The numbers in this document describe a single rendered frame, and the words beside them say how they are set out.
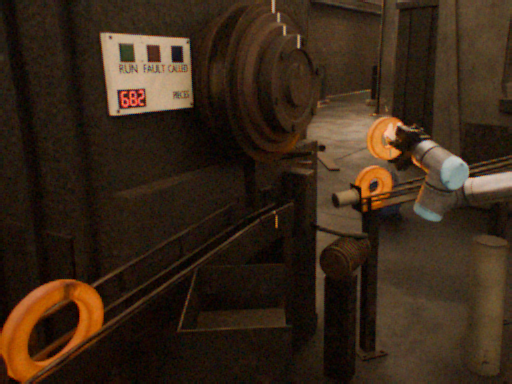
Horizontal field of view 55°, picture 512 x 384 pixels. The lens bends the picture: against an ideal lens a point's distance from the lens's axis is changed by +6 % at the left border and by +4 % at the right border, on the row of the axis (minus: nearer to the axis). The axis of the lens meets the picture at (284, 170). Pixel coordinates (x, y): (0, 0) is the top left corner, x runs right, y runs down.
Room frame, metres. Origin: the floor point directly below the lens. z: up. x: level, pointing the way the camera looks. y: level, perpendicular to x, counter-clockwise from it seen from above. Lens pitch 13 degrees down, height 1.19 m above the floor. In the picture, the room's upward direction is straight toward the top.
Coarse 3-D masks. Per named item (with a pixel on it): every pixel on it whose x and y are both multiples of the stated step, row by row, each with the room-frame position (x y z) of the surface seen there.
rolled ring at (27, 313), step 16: (48, 288) 0.83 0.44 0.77; (64, 288) 0.85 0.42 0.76; (80, 288) 0.87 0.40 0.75; (32, 304) 0.80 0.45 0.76; (48, 304) 0.82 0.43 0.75; (80, 304) 0.89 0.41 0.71; (96, 304) 0.90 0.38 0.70; (16, 320) 0.78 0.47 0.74; (32, 320) 0.79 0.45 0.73; (80, 320) 0.90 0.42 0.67; (96, 320) 0.90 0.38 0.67; (16, 336) 0.77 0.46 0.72; (80, 336) 0.88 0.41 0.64; (16, 352) 0.77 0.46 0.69; (64, 352) 0.86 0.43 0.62; (16, 368) 0.76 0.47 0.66; (32, 368) 0.79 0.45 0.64
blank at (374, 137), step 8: (376, 120) 1.71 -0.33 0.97; (384, 120) 1.70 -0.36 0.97; (392, 120) 1.71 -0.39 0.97; (376, 128) 1.68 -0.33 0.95; (384, 128) 1.70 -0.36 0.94; (368, 136) 1.69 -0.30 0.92; (376, 136) 1.68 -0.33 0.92; (368, 144) 1.69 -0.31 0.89; (376, 144) 1.68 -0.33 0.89; (376, 152) 1.68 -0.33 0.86; (384, 152) 1.70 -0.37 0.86; (392, 152) 1.71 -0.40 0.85; (400, 152) 1.73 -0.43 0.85
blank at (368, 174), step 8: (368, 168) 1.77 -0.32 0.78; (376, 168) 1.77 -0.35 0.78; (360, 176) 1.76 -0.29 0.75; (368, 176) 1.76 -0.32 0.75; (376, 176) 1.77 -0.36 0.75; (384, 176) 1.79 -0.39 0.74; (360, 184) 1.74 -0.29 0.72; (368, 184) 1.76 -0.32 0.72; (384, 184) 1.79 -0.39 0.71; (392, 184) 1.80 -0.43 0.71; (368, 192) 1.76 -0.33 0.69; (376, 192) 1.79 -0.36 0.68; (384, 200) 1.79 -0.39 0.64
